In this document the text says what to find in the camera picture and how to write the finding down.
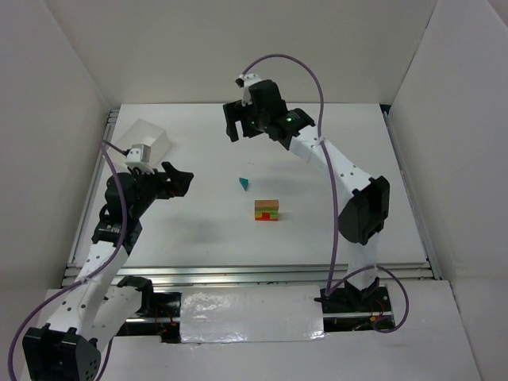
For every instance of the aluminium rail frame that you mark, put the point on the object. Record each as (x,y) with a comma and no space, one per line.
(211,237)

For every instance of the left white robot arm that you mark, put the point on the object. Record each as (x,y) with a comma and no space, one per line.
(69,345)

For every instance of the red rectangular wood block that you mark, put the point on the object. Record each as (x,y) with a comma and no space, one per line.
(265,216)

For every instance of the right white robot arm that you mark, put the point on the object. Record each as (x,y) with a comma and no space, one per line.
(360,201)

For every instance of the shiny white tape sheet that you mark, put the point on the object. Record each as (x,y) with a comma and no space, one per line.
(230,315)

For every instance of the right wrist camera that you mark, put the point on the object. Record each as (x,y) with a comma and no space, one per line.
(244,81)

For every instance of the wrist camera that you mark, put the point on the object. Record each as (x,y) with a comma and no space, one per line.
(244,81)
(138,158)

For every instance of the white plastic bin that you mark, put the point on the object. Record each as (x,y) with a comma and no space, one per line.
(144,132)

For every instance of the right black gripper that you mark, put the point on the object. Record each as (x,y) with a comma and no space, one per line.
(241,112)

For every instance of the teal triangular wood block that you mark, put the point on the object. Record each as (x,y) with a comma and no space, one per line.
(244,183)

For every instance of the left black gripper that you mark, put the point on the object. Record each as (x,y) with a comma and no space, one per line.
(159,182)

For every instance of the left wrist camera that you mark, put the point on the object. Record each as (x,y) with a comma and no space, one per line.
(138,158)

